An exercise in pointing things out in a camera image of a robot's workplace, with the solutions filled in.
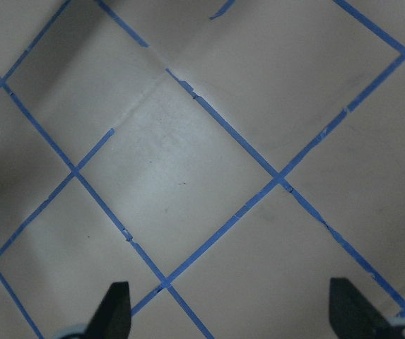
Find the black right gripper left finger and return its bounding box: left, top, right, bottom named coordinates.
left=83, top=281, right=131, bottom=339

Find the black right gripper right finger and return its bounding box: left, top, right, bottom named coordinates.
left=329, top=278, right=396, bottom=339

